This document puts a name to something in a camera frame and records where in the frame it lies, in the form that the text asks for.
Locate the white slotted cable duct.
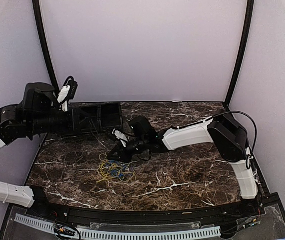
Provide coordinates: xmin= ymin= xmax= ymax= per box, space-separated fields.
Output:
xmin=14 ymin=214 xmax=221 ymax=240

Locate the black three-compartment tray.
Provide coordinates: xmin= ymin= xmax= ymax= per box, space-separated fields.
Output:
xmin=59 ymin=103 xmax=123 ymax=136

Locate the yellow cable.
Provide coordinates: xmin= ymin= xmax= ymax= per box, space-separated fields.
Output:
xmin=96 ymin=152 xmax=136 ymax=183

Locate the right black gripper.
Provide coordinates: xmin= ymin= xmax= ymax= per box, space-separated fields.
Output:
xmin=108 ymin=136 xmax=149 ymax=164

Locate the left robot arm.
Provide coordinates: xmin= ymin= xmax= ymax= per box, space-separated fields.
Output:
xmin=0 ymin=77 xmax=78 ymax=218

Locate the blue cable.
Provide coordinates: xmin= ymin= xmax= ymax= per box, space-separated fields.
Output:
xmin=106 ymin=161 xmax=133 ymax=180

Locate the left black frame post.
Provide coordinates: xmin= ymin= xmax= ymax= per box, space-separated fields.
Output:
xmin=32 ymin=0 xmax=60 ymax=95

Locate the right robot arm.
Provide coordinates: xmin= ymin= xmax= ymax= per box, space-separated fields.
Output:
xmin=107 ymin=111 xmax=259 ymax=217

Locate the black frame post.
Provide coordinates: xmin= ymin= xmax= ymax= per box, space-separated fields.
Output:
xmin=223 ymin=0 xmax=255 ymax=110
xmin=32 ymin=0 xmax=60 ymax=95

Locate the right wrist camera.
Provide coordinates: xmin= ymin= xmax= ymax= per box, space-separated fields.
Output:
xmin=111 ymin=129 xmax=129 ymax=148

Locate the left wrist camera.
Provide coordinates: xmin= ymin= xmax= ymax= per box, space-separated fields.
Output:
xmin=57 ymin=76 xmax=78 ymax=112

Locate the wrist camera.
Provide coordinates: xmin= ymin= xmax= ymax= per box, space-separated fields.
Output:
xmin=57 ymin=76 xmax=78 ymax=112
xmin=111 ymin=129 xmax=129 ymax=148

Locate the black front rail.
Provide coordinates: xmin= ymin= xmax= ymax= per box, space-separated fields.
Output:
xmin=27 ymin=200 xmax=259 ymax=226

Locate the right black frame post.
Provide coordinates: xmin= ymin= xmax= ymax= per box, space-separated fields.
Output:
xmin=223 ymin=0 xmax=255 ymax=110

